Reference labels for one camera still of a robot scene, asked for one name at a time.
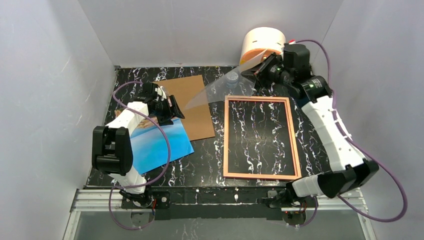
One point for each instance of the aluminium right side rail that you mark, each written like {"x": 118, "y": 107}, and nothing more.
{"x": 319, "y": 109}

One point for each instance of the pink photo frame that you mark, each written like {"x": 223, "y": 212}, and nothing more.
{"x": 259, "y": 139}

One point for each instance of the beach landscape photo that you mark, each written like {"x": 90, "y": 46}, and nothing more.
{"x": 149, "y": 146}

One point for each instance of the brown cardboard backing board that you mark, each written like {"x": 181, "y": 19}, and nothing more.
{"x": 198, "y": 122}

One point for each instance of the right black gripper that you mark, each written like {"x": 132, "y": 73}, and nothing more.
{"x": 266, "y": 66}

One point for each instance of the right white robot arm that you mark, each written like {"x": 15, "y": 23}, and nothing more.
{"x": 349, "y": 168}

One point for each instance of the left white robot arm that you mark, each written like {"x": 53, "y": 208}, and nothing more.
{"x": 112, "y": 152}

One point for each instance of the aluminium rail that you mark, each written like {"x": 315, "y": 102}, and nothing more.
{"x": 319, "y": 109}
{"x": 96, "y": 214}

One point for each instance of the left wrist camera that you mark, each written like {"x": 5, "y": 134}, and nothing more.
{"x": 161, "y": 93}

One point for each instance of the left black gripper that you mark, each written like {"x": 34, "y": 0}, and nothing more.
{"x": 166, "y": 108}

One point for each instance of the round cream drawer cabinet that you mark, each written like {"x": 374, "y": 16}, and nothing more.
{"x": 258, "y": 44}

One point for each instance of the aluminium front rail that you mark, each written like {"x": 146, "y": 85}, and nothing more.
{"x": 96, "y": 214}

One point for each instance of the small blue white jar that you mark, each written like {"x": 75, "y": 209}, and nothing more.
{"x": 232, "y": 79}

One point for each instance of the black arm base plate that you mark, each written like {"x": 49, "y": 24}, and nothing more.
{"x": 262, "y": 202}

